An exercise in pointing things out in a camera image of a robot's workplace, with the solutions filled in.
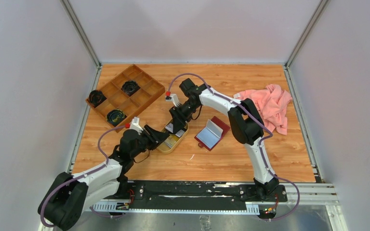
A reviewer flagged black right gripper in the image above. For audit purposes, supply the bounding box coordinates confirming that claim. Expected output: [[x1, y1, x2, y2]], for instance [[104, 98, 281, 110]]
[[170, 100, 200, 134]]

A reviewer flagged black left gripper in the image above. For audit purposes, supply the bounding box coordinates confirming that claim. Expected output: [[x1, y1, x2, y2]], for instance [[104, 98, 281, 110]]
[[131, 125, 169, 159]]

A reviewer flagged silver VIP card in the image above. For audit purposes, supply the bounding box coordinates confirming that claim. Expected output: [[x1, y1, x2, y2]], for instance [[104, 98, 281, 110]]
[[165, 123, 174, 134]]

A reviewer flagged beige oval tray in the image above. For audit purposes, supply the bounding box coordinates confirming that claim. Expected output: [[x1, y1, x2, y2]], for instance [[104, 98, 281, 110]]
[[157, 121, 189, 154]]

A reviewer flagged gold card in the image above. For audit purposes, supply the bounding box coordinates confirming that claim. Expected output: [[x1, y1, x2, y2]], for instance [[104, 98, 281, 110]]
[[164, 134, 180, 149]]

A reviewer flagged red leather card holder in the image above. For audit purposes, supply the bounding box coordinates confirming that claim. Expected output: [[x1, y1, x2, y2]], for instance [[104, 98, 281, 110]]
[[195, 116, 230, 151]]

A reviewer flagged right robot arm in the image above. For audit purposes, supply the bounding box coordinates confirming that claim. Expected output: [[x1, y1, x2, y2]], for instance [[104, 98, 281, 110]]
[[166, 78, 279, 201]]

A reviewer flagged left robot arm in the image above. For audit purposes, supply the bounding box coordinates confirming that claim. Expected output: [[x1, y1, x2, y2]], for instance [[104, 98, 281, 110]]
[[38, 125, 170, 231]]

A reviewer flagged black round part lower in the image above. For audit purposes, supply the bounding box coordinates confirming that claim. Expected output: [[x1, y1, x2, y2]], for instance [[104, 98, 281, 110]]
[[106, 109, 127, 127]]

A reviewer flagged black round part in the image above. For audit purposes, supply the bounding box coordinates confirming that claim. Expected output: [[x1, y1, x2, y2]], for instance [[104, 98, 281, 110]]
[[88, 90, 107, 108], [106, 109, 127, 127], [121, 80, 140, 96]]

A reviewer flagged brown wooden divided tray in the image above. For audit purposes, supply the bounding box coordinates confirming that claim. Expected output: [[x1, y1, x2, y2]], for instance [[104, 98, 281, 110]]
[[84, 64, 166, 133]]

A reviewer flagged black round part upper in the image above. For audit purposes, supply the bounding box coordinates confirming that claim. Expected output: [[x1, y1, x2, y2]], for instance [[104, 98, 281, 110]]
[[121, 80, 140, 96]]

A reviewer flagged black round part left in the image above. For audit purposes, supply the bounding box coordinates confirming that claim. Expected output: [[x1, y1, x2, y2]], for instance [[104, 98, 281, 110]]
[[88, 90, 107, 108]]

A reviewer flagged pink cloth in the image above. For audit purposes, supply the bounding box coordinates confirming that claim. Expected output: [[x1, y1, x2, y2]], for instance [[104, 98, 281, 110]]
[[233, 84, 292, 135]]

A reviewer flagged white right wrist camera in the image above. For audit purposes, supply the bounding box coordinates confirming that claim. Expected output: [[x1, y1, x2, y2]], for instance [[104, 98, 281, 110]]
[[165, 91, 181, 107]]

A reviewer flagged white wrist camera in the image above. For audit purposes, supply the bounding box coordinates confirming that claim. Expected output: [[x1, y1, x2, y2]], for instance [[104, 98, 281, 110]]
[[165, 91, 181, 107], [129, 116, 143, 134]]

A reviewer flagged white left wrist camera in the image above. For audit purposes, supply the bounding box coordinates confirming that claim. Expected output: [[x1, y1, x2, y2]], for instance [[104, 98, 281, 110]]
[[129, 116, 143, 134]]

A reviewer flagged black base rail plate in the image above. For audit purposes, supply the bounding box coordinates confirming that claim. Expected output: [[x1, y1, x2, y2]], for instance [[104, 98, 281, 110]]
[[93, 180, 288, 215]]

